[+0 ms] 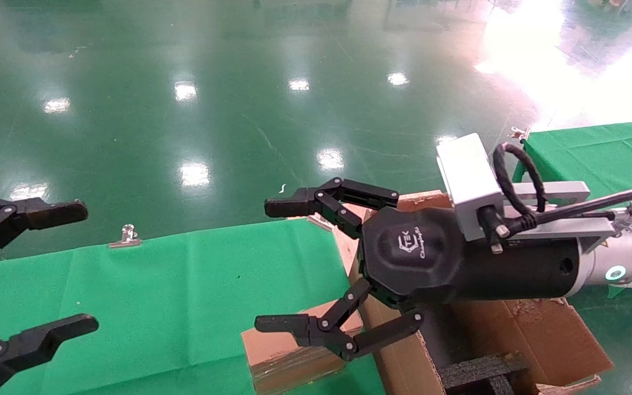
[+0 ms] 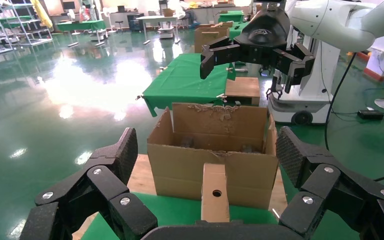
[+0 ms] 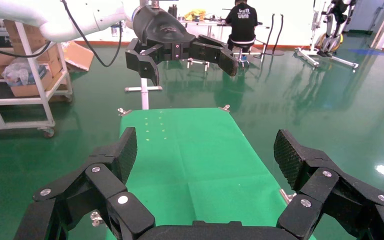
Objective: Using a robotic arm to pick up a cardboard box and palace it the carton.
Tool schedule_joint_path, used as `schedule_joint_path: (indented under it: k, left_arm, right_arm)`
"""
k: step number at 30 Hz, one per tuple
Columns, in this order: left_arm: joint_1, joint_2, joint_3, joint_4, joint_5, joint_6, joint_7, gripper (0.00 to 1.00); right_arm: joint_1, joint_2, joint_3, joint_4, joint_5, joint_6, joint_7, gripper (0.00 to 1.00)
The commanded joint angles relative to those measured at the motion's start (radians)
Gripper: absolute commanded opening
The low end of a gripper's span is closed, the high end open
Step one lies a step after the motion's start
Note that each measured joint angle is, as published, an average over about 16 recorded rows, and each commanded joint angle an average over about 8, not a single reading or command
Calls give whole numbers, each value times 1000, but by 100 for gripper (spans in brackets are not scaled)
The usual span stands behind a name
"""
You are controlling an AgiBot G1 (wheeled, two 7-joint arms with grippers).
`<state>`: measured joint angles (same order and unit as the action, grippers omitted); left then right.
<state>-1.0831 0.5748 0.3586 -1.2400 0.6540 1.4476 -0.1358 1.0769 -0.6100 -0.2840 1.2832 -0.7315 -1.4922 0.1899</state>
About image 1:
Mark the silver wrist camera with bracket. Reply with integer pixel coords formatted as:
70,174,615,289
436,133,613,254

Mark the black foam insert block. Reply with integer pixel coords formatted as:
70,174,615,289
438,354,531,395

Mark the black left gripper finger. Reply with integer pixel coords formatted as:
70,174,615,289
0,314,99,395
0,196,88,272

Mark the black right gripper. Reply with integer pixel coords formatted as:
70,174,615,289
255,177,581,362

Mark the large green table cloth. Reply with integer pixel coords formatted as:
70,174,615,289
0,218,388,395

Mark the large open brown carton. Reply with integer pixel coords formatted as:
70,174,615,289
332,189,616,395

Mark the small brown cardboard box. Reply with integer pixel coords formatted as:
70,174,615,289
241,299,363,394

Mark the green cloth with hanging corner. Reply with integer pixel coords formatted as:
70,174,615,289
512,118,632,300

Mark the thick black camera cable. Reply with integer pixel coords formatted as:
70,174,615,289
492,142,632,238

